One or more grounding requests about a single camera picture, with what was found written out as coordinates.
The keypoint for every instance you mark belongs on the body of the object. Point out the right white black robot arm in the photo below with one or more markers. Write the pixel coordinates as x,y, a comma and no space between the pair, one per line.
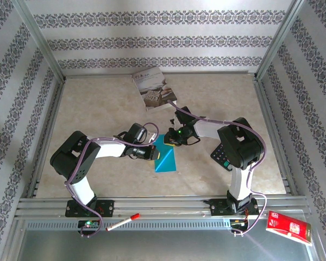
239,146

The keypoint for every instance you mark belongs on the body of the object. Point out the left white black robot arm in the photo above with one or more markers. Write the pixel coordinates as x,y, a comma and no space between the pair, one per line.
111,149

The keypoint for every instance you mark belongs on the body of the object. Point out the grey sheet metal tray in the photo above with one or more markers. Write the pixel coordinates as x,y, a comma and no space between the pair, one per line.
163,247

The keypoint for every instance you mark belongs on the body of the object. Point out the black calculator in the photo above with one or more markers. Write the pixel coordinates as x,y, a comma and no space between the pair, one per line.
220,156

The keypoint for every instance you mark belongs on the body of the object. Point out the paperback book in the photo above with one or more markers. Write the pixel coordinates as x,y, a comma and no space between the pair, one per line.
155,89

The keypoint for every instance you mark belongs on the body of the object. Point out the white marker with red cap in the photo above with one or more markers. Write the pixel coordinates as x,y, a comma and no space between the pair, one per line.
122,222

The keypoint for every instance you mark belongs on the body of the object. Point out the small LED circuit board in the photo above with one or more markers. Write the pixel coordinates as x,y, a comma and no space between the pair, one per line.
88,224

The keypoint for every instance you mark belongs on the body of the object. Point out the red paper packet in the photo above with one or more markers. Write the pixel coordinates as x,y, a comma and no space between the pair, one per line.
288,227

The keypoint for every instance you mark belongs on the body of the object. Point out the wide aluminium base rail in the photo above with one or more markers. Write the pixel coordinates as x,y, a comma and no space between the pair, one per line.
163,208

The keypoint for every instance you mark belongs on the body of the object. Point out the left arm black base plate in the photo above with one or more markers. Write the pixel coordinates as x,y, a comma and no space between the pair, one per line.
106,208

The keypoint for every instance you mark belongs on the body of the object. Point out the thin aluminium rail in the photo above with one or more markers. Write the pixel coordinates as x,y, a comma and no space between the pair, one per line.
206,73

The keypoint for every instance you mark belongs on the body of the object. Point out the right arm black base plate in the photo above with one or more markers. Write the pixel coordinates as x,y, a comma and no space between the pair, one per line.
218,208

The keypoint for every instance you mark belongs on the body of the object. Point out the aluminium side rail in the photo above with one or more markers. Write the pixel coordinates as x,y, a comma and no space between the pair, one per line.
274,136
47,136

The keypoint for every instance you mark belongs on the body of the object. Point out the aluminium frame post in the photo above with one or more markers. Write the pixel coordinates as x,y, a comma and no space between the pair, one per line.
38,35
279,35

